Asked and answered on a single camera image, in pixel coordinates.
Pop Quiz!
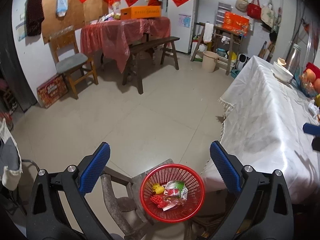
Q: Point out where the red mesh net ball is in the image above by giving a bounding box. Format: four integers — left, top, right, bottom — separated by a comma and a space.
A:
150, 194, 168, 209

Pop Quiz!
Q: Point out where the yellow mesh net ball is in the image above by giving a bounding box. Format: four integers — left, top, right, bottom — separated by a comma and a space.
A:
152, 183, 165, 195

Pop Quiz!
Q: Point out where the white plastic bag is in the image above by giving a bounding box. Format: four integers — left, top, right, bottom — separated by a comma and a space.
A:
308, 101, 319, 118

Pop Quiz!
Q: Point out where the clear cup with red paper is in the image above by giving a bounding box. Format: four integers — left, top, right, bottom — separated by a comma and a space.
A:
162, 189, 183, 211

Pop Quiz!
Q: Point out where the red plastic trash basket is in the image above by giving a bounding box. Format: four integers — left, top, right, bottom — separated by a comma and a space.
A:
139, 164, 204, 223

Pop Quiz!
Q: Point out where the yellow pomelo fruit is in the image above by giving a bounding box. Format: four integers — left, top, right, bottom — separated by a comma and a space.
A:
314, 94, 320, 108

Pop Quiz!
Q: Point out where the blue glass fruit bowl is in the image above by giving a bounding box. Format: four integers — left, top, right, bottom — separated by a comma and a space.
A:
295, 68, 318, 98

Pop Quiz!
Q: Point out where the right red apple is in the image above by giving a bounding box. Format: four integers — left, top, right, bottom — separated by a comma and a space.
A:
313, 79, 320, 94

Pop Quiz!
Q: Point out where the red apple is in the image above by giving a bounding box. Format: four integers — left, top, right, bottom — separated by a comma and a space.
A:
313, 79, 320, 94
303, 68, 316, 83

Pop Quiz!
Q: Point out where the white feather tablecloth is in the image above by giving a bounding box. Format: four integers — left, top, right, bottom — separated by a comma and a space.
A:
219, 56, 319, 204

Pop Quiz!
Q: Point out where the left red apple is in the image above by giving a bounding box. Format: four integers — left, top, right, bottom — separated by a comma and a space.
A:
303, 68, 316, 83

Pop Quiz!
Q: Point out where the red cushion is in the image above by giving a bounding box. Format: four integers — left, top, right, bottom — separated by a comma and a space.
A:
306, 62, 320, 79

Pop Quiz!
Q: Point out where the white ceramic bowl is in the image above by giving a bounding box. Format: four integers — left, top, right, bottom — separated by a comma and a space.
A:
272, 61, 293, 83

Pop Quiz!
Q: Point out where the wooden stool under basket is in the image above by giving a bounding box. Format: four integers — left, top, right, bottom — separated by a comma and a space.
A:
100, 166, 168, 239

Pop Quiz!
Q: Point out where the steel thermos bottle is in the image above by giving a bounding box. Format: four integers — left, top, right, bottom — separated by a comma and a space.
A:
285, 42, 301, 75

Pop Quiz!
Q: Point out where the red printed carton box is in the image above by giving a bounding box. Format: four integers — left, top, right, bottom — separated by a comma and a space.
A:
37, 74, 68, 108

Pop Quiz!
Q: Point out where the wooden chair grey cushion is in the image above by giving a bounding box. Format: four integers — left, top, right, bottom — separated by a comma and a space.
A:
49, 25, 99, 99

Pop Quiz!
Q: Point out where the beige plastic bucket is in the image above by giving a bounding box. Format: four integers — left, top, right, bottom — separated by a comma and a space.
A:
202, 51, 219, 73

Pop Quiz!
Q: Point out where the dark wooden bench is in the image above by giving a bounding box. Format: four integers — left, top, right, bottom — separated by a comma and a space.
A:
122, 36, 180, 94

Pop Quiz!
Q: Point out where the wooden shelf rack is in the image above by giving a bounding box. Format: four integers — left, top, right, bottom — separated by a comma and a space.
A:
190, 22, 245, 75

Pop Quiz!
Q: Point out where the red tote bag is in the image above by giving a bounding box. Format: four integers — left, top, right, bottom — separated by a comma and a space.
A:
247, 0, 261, 20

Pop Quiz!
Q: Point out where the red gift box on shelf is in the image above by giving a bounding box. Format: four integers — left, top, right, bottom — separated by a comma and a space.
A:
222, 12, 249, 36

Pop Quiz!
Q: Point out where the red covered side table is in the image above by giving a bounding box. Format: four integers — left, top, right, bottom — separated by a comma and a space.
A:
80, 17, 171, 73

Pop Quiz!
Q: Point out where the orange cardboard box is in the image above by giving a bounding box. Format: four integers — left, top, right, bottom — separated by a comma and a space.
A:
120, 6, 161, 20

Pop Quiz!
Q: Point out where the white refrigerator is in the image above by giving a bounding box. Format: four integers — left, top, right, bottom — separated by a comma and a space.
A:
167, 0, 198, 54

